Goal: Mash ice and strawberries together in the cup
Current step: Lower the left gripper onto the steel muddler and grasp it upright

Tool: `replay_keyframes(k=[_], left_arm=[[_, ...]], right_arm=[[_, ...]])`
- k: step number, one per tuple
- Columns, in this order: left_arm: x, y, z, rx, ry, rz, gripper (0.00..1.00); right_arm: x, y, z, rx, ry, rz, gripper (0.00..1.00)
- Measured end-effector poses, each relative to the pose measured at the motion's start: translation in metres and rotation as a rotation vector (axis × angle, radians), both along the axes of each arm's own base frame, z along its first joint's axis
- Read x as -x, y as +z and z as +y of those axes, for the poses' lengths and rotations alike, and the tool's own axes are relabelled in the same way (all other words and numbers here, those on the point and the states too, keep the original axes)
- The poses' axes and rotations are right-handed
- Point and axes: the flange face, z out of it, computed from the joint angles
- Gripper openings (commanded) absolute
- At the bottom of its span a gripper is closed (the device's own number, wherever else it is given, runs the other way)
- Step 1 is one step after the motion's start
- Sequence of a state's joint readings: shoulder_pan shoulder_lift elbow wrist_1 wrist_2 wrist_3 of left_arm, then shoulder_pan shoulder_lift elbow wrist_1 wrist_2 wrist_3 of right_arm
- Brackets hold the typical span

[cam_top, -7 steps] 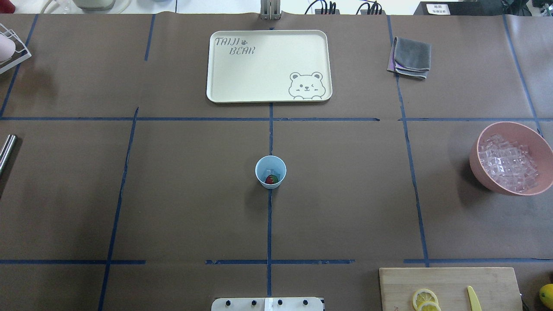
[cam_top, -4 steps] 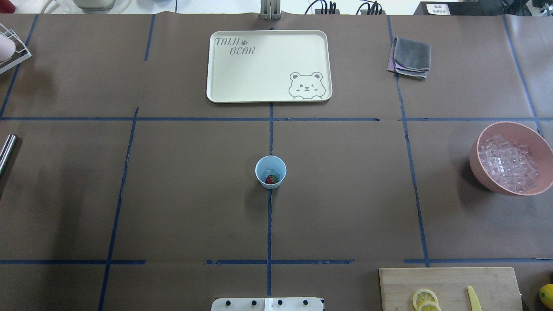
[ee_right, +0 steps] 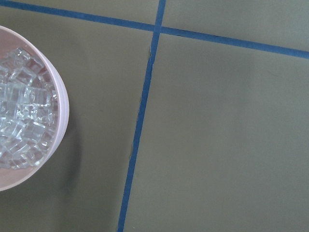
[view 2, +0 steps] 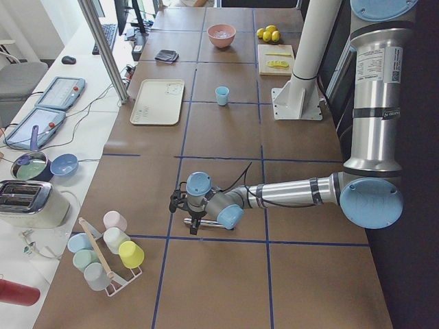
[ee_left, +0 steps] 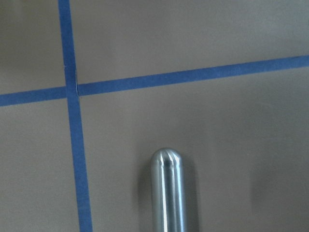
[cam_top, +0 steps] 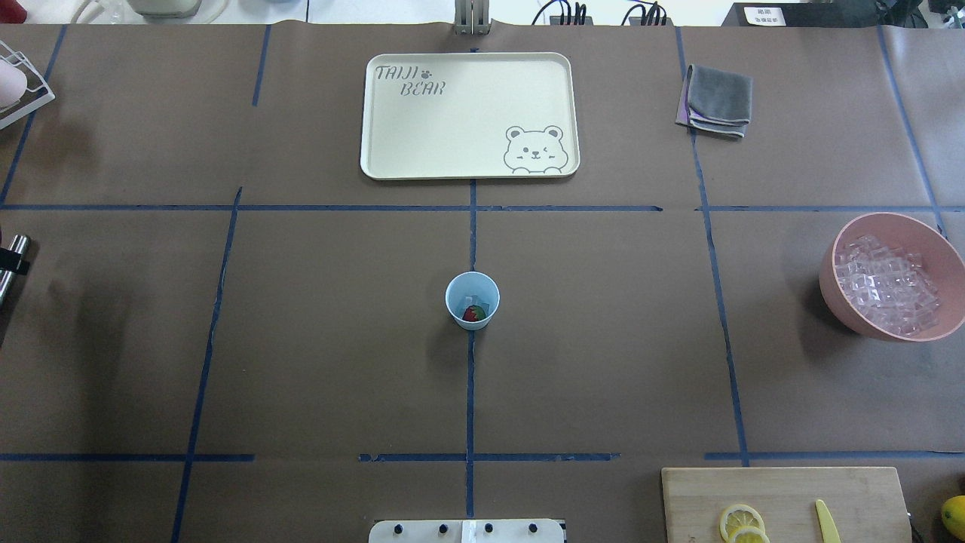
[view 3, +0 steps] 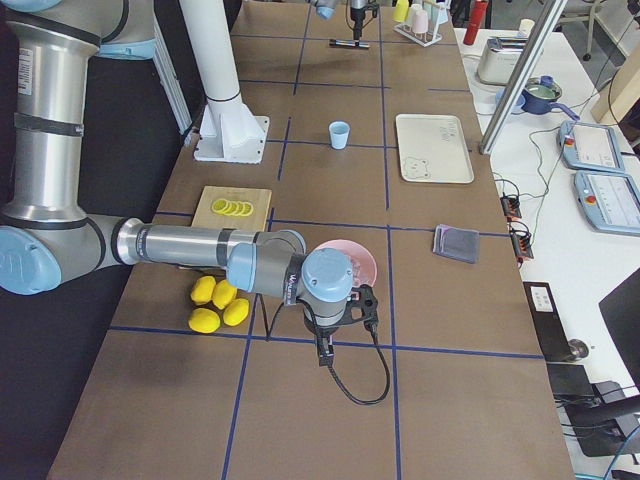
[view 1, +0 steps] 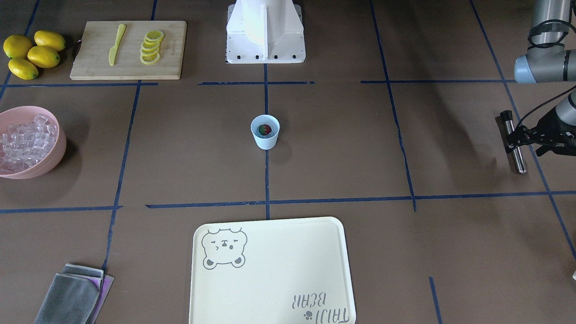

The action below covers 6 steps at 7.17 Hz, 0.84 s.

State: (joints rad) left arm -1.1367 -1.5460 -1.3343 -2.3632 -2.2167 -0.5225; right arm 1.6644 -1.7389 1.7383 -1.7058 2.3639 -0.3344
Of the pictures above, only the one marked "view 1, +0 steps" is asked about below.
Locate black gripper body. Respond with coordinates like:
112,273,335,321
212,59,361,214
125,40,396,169
535,108,576,156

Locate steel muddler black tip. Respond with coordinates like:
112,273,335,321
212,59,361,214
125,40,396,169
499,110,527,175

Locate red strawberry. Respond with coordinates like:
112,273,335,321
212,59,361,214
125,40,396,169
257,124,274,138

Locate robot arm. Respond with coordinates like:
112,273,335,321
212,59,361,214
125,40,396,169
505,0,576,156

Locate light blue plastic cup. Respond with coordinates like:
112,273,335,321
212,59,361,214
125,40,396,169
251,114,280,150

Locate pink bowl of ice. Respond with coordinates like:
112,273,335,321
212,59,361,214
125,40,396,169
0,105,67,179

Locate cream bear serving tray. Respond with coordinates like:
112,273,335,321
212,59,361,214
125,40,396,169
189,216,357,324

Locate yellow plastic knife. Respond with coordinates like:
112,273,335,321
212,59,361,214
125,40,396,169
108,24,126,66

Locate wooden cutting board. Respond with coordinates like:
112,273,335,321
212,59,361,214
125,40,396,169
70,21,187,81

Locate folded grey cloth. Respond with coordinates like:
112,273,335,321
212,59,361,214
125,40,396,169
34,263,115,324

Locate whole yellow lemon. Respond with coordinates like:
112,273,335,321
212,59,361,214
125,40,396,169
3,34,34,59

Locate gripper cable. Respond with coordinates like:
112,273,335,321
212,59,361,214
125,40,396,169
513,88,576,135

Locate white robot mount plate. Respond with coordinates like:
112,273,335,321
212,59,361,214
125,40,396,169
225,0,306,64

